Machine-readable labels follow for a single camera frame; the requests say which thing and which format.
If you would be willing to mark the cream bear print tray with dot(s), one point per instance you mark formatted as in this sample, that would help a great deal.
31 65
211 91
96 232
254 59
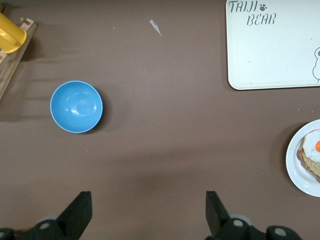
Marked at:
270 50

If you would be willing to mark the brown bread slice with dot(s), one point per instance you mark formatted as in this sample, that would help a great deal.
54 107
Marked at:
310 166

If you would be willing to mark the yellow mug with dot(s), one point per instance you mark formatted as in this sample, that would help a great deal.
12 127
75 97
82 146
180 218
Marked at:
10 32

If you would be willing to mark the grey paper scrap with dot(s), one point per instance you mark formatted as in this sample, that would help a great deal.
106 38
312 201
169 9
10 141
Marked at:
155 26

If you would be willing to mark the wooden mug rack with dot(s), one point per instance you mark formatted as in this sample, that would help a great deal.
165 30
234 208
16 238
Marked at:
15 67

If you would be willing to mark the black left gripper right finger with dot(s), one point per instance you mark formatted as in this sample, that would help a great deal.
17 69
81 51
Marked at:
216 215

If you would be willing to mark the blue bowl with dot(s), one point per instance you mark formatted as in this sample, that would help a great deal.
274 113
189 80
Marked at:
76 106

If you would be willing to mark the white round plate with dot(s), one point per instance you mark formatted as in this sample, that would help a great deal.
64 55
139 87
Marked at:
293 170

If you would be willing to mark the toy fried egg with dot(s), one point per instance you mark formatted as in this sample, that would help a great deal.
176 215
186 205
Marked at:
311 150

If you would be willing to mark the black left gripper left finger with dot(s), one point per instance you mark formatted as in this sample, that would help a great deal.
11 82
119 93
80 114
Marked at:
75 215

